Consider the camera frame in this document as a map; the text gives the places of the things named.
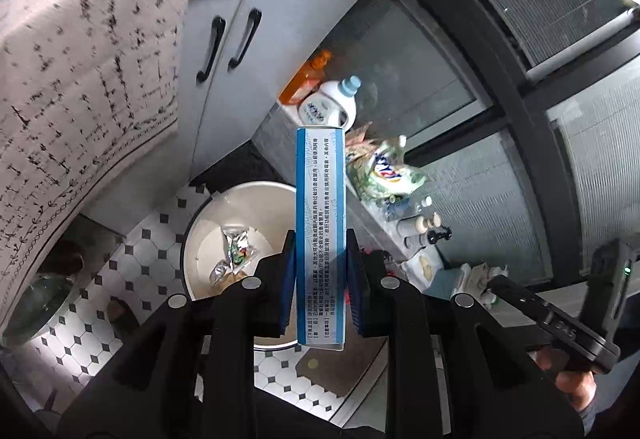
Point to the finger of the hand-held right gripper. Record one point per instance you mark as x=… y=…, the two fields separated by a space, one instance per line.
x=520 y=301

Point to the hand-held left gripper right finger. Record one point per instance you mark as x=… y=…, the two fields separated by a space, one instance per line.
x=355 y=291

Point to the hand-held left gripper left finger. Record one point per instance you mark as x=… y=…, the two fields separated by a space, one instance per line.
x=287 y=286

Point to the blue and white carton box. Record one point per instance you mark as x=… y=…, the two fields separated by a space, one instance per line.
x=320 y=219

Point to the round beige waste bin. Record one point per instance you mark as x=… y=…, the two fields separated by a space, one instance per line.
x=210 y=239

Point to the person's right hand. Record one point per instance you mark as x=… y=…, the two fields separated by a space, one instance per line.
x=575 y=389

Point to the clear plastic wrapper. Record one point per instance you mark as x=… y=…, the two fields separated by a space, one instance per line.
x=239 y=246

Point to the silver foil wrapper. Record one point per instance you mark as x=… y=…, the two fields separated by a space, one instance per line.
x=220 y=273

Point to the teal box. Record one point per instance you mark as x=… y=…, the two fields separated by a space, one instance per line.
x=447 y=284

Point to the brown cardboard tray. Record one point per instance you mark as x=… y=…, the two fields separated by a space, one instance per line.
x=340 y=379

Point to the colourful detergent bag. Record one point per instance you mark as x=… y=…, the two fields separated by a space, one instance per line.
x=390 y=169

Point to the crumpled printed packet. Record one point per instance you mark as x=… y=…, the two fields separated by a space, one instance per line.
x=357 y=139

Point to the grey stone ledge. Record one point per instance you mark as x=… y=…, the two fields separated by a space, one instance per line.
x=275 y=129

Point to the white detergent bottle blue cap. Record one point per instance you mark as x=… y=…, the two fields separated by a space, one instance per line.
x=325 y=104

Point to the grey cabinet door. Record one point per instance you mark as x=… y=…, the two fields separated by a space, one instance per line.
x=200 y=119
x=280 y=49

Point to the orange detergent bottle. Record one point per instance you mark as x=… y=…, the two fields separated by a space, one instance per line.
x=305 y=79

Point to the large glass jar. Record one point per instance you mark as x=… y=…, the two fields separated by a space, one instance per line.
x=35 y=309

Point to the pink patterned tablecloth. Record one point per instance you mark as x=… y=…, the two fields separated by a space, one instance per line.
x=75 y=69

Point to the black window frame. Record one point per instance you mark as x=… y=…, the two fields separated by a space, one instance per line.
x=480 y=64

